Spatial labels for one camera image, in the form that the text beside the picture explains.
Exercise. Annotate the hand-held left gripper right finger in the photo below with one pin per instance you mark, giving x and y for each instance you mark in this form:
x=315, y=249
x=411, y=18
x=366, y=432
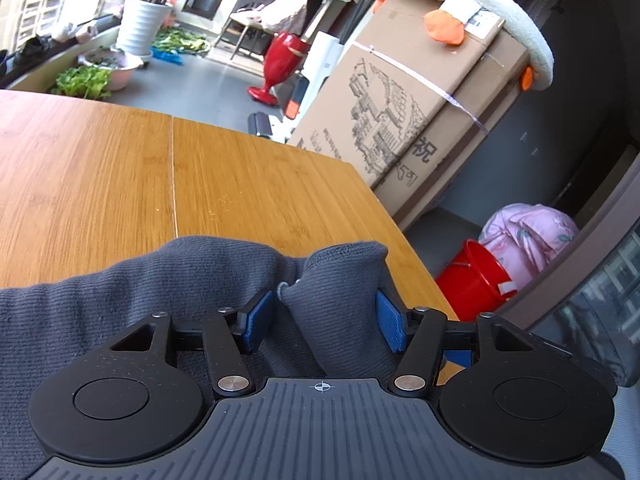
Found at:
x=390, y=322

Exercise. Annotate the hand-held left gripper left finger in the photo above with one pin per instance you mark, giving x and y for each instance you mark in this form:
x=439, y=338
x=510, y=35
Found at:
x=257, y=320

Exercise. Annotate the grey sweatshirt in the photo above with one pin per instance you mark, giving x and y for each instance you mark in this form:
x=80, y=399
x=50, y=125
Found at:
x=150, y=285

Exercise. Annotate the red plastic bucket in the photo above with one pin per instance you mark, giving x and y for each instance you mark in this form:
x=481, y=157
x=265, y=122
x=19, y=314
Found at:
x=470, y=280

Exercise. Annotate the pink floral quilt bundle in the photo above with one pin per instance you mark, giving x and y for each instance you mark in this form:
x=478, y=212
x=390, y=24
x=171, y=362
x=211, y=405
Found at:
x=530, y=235

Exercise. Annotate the red vase-shaped floor stand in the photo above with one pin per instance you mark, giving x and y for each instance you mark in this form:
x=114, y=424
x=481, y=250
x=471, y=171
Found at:
x=280, y=60

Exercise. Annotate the white floor cleaner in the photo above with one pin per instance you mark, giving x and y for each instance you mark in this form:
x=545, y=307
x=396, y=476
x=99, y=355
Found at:
x=320, y=60

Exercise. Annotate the large cardboard box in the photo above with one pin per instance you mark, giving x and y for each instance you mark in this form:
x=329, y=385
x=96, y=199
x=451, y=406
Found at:
x=450, y=60

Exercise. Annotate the pink basin of greens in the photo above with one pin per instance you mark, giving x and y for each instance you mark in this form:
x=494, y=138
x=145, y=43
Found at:
x=122, y=77

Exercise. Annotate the blue plastic bag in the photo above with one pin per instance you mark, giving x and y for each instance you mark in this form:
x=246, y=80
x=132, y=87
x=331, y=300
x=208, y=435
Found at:
x=167, y=56

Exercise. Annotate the pile of green vegetables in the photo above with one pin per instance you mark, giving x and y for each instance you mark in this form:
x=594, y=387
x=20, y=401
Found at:
x=182, y=40

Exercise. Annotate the leafy green vegetable bunch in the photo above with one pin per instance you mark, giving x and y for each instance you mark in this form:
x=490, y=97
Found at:
x=82, y=82

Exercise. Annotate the wooden chair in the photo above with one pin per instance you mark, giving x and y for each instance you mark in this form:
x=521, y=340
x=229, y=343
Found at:
x=239, y=19

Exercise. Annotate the white ribbed plant pot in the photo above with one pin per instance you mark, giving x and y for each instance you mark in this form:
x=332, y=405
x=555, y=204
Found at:
x=140, y=25

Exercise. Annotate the orange plastic bag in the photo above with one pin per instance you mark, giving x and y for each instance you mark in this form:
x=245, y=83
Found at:
x=171, y=5

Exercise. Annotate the white plush toy orange feet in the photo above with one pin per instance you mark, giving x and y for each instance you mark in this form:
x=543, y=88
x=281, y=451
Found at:
x=500, y=5

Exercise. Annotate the pale pink slipper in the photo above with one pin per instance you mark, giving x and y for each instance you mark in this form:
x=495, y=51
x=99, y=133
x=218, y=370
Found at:
x=62, y=33
x=84, y=30

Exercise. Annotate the black shoe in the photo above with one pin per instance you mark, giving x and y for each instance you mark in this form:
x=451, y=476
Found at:
x=32, y=47

